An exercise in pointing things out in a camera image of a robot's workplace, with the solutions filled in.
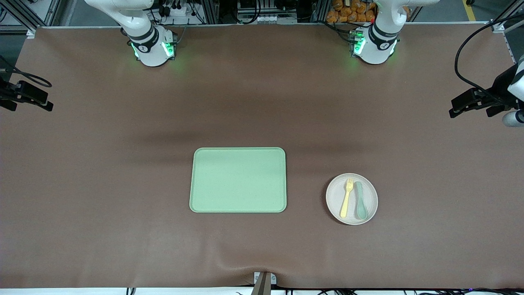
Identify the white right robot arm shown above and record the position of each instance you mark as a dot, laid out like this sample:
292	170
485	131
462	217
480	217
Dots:
151	51

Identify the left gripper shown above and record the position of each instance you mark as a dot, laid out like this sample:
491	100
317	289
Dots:
500	85

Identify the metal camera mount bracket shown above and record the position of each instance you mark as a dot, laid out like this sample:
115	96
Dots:
264	284

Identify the beige round plate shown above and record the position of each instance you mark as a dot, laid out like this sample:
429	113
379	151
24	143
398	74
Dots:
335	198

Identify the brown table cover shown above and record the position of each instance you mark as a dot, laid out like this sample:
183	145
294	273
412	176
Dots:
123	246

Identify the light green rectangular tray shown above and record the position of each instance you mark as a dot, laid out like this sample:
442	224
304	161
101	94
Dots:
237	180

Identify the aluminium frame post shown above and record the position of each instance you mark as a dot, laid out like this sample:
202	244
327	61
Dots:
497	26
28	25

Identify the yellow plastic fork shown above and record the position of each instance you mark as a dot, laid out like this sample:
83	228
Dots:
346	203

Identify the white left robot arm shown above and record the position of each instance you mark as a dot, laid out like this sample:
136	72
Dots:
380	45

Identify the white power strip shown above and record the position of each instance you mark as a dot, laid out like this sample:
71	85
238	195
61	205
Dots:
182	11

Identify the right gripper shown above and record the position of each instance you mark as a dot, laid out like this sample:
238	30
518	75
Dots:
5	91

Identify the grey-green plastic spoon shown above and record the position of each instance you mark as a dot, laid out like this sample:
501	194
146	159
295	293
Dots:
362	211

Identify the pile of orange items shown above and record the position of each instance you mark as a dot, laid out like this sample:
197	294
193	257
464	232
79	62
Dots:
339	16

